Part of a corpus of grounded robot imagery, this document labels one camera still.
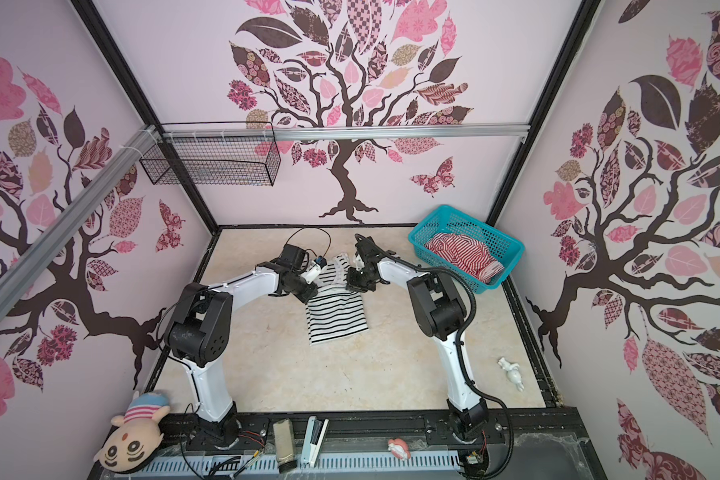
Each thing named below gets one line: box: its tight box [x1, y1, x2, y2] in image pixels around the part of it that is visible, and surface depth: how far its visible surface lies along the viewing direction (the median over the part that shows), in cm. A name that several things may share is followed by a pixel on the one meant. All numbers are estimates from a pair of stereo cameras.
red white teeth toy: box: [388, 438, 411, 460], surface depth 69 cm
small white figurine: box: [498, 357, 525, 391], surface depth 82 cm
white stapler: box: [301, 416, 330, 467], surface depth 72 cm
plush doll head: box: [93, 391, 171, 473], surface depth 69 cm
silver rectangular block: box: [273, 419, 297, 474], surface depth 71 cm
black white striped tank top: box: [306, 253, 369, 346], surface depth 96 cm
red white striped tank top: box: [425, 233, 504, 283], surface depth 109 cm
